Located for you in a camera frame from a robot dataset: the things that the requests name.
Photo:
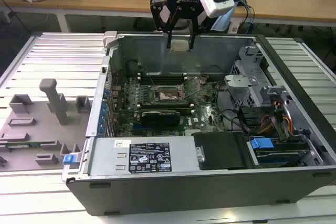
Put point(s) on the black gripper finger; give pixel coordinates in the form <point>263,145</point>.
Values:
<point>192,40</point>
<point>155,16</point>

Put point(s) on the silver CPU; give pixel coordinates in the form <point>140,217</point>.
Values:
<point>179,45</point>

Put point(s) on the CPU socket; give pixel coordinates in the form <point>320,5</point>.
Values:
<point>168,95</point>

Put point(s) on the pale blue teach pendant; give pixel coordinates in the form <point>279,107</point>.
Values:
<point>223,22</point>

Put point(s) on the silver metal drive cage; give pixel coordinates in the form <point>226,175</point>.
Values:
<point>244,87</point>

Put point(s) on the green motherboard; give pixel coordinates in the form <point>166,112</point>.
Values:
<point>202,119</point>

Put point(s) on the black graphics card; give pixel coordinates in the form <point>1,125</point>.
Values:
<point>160,117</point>

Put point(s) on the blue card retention clip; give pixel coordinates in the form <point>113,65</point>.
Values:
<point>103,113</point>
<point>106,92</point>
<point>104,105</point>
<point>100,129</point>
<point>101,121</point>

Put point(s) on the black plastic shroud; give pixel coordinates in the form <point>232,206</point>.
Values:
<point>220,150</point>

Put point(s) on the blue disk carrier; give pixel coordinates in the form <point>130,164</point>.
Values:
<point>260,146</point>

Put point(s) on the grey power supply unit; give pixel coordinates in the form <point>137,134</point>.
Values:
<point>105,155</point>

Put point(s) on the black hard disk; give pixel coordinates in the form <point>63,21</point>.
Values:
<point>278,159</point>

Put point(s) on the black open PC case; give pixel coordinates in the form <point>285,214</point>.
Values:
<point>183,195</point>

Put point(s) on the grey parts rack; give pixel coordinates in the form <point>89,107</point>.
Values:
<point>39,129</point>

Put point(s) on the blue case latch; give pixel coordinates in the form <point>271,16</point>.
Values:
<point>68,160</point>

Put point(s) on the green RAM stick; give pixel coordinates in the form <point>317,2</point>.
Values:
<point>26,145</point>

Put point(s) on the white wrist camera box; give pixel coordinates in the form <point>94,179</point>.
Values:
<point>216,5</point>

